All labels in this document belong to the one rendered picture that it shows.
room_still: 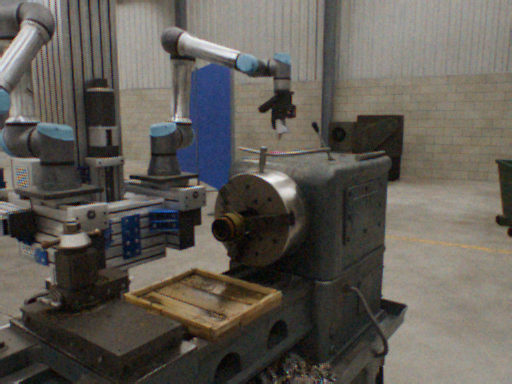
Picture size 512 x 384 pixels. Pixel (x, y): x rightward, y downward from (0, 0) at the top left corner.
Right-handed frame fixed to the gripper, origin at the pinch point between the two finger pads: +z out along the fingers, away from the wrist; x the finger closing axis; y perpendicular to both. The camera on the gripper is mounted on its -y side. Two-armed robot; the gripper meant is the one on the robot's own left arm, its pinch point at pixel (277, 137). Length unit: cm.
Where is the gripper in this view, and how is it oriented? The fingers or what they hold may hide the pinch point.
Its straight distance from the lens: 194.0
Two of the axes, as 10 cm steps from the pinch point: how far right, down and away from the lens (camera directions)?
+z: 0.0, 9.9, 1.7
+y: 8.0, 1.0, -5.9
